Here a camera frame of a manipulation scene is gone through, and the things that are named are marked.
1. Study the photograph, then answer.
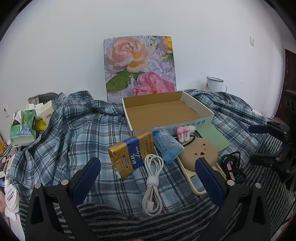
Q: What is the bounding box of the beige round pad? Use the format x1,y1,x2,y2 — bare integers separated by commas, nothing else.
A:
179,137,219,171

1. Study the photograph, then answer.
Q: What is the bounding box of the grey striped blanket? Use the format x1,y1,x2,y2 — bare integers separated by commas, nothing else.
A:
18,132,296,241

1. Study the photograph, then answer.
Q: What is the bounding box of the white round container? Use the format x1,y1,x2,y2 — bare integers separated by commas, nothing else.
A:
4,173,19,212

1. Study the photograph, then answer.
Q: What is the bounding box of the grey bag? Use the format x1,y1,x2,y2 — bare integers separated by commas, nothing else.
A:
28,92,58,105

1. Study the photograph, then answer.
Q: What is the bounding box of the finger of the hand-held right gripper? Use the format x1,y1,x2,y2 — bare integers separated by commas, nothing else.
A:
248,120,291,146
249,152,287,172

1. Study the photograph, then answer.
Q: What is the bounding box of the blue tissue packet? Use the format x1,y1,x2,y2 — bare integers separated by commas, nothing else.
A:
153,130,185,164

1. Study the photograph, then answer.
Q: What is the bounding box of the white cardboard box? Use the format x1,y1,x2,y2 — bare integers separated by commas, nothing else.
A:
122,91,215,137

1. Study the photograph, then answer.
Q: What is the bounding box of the brown wooden door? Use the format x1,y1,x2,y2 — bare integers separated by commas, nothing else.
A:
275,49,296,121

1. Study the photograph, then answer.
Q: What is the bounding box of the blue plaid shirt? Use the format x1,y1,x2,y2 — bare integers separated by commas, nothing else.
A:
10,89,278,214

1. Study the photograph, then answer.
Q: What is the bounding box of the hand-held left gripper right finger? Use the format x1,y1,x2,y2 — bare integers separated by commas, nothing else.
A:
195,157,271,241

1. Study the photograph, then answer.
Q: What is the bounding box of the green tissue pack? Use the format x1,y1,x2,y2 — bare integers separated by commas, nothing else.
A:
10,109,37,146

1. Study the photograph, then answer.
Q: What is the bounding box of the floral rose poster board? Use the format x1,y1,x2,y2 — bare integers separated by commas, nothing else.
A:
103,35,177,102

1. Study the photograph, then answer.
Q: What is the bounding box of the white enamel mug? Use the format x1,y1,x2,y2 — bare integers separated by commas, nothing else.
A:
205,76,228,92

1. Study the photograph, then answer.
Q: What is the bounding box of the gold and blue packet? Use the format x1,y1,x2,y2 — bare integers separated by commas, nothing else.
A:
108,130,156,179

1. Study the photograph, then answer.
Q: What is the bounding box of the white charging cable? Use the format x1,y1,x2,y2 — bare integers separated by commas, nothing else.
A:
142,154,164,217

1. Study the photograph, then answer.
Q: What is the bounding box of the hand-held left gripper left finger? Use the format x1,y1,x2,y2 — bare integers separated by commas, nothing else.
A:
25,157,101,241

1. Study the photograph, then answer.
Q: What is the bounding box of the green card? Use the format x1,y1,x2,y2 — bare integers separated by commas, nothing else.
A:
195,124,232,153

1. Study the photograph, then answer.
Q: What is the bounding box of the pink and white hair clip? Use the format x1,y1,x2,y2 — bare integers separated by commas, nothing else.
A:
176,126,196,142

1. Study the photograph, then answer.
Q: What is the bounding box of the yellow small box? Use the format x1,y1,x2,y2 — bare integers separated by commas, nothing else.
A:
35,118,48,131

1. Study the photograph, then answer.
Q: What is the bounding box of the white small carton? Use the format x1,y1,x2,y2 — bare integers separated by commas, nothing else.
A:
37,100,55,121

